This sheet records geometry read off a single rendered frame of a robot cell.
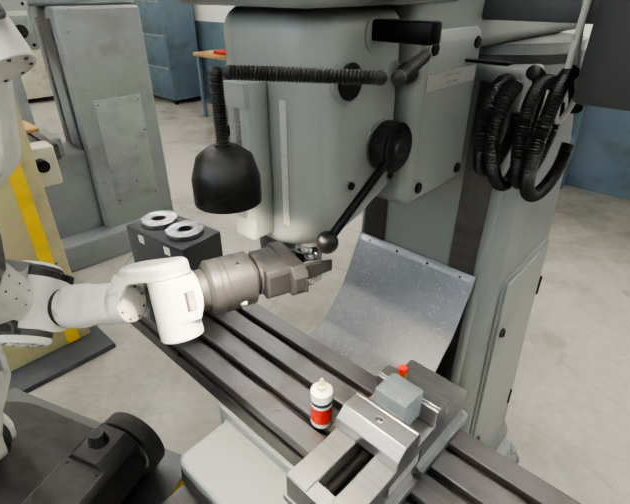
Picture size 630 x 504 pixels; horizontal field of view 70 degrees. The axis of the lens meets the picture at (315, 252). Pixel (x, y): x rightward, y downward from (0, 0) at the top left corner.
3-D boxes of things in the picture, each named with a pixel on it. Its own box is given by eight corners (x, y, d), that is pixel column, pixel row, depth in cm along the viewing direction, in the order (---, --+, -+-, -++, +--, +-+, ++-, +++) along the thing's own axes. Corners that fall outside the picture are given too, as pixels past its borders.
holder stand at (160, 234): (193, 315, 113) (181, 245, 103) (139, 285, 124) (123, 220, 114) (227, 292, 122) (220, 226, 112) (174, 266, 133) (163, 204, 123)
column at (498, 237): (436, 561, 151) (569, 52, 72) (332, 474, 177) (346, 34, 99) (499, 461, 182) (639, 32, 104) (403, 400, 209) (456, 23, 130)
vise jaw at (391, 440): (396, 473, 69) (399, 457, 67) (335, 426, 76) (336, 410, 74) (418, 448, 72) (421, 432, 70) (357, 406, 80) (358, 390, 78)
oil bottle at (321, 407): (322, 433, 83) (322, 391, 78) (306, 421, 86) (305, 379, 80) (336, 420, 86) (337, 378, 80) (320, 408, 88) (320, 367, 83)
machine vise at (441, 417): (351, 566, 64) (354, 522, 59) (280, 495, 73) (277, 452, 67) (468, 419, 86) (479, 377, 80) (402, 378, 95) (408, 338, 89)
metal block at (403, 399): (402, 433, 74) (405, 408, 71) (372, 413, 77) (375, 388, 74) (419, 414, 77) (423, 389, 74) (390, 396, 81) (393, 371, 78)
